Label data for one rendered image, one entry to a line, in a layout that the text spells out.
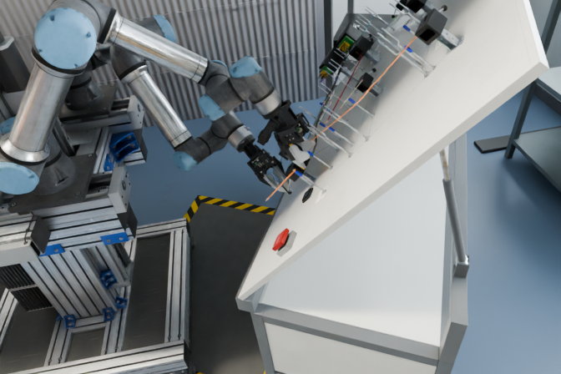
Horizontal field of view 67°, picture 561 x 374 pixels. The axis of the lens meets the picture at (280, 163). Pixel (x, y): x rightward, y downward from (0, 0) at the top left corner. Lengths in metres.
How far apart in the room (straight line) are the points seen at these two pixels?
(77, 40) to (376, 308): 1.09
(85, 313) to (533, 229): 2.45
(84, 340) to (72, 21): 1.61
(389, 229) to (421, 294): 0.28
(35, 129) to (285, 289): 0.86
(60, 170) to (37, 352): 1.14
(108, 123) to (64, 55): 0.85
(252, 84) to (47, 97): 0.49
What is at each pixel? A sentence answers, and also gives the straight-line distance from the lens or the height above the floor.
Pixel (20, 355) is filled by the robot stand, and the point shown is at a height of 0.21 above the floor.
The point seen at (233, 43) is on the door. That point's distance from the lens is 3.49.
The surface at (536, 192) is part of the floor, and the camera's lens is 3.14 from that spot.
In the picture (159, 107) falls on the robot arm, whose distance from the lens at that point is 1.41.
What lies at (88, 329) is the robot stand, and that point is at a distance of 2.31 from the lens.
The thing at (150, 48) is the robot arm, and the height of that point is 1.55.
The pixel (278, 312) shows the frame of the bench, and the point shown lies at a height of 0.80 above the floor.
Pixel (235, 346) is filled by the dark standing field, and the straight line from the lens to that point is 2.28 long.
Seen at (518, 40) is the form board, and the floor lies 1.67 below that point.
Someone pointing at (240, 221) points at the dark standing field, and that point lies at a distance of 2.76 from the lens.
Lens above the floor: 1.99
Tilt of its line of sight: 40 degrees down
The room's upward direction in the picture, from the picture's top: 7 degrees counter-clockwise
